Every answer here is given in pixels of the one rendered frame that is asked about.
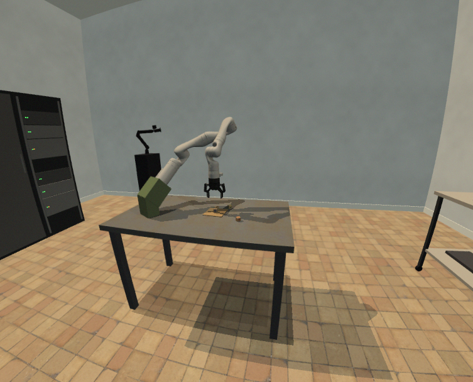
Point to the tan flat mat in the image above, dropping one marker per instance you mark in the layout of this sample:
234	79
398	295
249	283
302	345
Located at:
211	212

